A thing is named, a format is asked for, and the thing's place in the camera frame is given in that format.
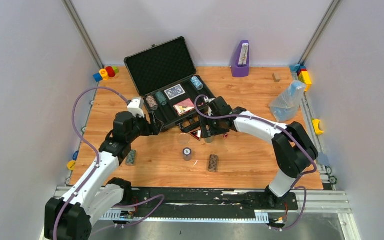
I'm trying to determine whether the tan blue chip stack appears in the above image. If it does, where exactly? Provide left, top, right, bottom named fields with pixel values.
left=145, top=95, right=159, bottom=111

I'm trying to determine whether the green blue chip stack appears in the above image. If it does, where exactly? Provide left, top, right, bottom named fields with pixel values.
left=155, top=91, right=168, bottom=106

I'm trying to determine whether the light blue chip stack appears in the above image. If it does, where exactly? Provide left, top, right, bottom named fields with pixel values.
left=190, top=76, right=204, bottom=91

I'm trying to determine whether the black poker case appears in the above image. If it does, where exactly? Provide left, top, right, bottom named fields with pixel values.
left=124, top=36, right=215, bottom=132

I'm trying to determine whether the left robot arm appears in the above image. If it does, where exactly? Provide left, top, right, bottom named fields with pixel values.
left=43, top=111, right=164, bottom=240

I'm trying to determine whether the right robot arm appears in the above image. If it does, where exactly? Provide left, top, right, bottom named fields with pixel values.
left=194, top=94, right=319, bottom=209

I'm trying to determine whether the black red triangle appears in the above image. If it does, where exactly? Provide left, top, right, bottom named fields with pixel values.
left=189, top=130, right=202, bottom=141

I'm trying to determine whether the clear round dealer button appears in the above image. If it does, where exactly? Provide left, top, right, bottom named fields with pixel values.
left=177, top=132, right=190, bottom=145

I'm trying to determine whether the brown chip stack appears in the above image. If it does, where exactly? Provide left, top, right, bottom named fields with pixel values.
left=207, top=154, right=219, bottom=173

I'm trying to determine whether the grey green chip stack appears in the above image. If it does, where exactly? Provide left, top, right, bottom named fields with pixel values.
left=125, top=149, right=137, bottom=166

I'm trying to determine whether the red card deck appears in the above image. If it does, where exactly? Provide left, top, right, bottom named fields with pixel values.
left=173, top=98, right=195, bottom=116

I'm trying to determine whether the blue card deck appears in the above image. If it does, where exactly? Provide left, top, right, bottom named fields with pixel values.
left=164, top=84, right=186, bottom=100

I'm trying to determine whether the green cylinder block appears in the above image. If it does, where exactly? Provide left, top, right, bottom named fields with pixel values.
left=112, top=66, right=120, bottom=74

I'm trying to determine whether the red cylinder block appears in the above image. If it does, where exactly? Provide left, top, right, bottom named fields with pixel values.
left=105, top=66, right=116, bottom=78

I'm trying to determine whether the yellow cylinder block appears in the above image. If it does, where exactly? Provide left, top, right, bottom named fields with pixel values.
left=99, top=68, right=110, bottom=81

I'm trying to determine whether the purple metronome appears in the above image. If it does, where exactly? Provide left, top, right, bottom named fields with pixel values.
left=230, top=40, right=250, bottom=78

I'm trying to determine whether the yellow round disc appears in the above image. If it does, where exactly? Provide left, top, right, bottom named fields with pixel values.
left=67, top=160, right=77, bottom=171

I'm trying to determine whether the clear plastic bag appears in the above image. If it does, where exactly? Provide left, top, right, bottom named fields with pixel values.
left=268, top=80, right=307, bottom=122

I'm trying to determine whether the small wooden block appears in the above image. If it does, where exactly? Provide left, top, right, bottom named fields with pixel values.
left=272, top=72, right=281, bottom=83

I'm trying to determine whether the yellow curved block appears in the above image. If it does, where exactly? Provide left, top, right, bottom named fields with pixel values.
left=312, top=118, right=324, bottom=136

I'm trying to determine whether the yellow lego block stack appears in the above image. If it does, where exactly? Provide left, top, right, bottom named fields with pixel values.
left=297, top=66, right=313, bottom=92

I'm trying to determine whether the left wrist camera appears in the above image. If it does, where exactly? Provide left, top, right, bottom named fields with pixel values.
left=127, top=97, right=145, bottom=118

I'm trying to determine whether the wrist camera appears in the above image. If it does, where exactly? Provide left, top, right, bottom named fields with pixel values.
left=127, top=97, right=145, bottom=118
left=203, top=96, right=215, bottom=116

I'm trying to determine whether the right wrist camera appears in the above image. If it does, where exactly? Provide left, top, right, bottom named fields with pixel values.
left=203, top=96, right=215, bottom=116

